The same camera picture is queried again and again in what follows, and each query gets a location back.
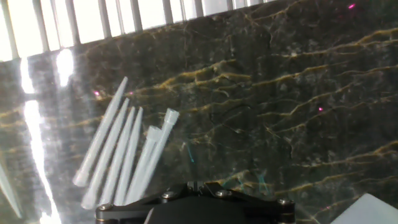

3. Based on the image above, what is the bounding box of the black marble pattern mat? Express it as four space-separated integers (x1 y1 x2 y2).
0 0 398 224

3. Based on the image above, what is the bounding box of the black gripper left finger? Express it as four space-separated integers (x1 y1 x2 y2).
95 182 197 224

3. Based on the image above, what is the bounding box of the clear large pipette tip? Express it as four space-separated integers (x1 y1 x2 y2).
72 76 129 188
98 106 137 206
124 125 162 205
113 106 144 206
133 108 180 200
80 98 131 210
0 161 23 219

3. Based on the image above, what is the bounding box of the green pipette tip holder box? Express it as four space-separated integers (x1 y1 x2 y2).
330 192 398 224

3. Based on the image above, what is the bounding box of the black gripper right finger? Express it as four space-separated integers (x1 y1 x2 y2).
196 182 296 224

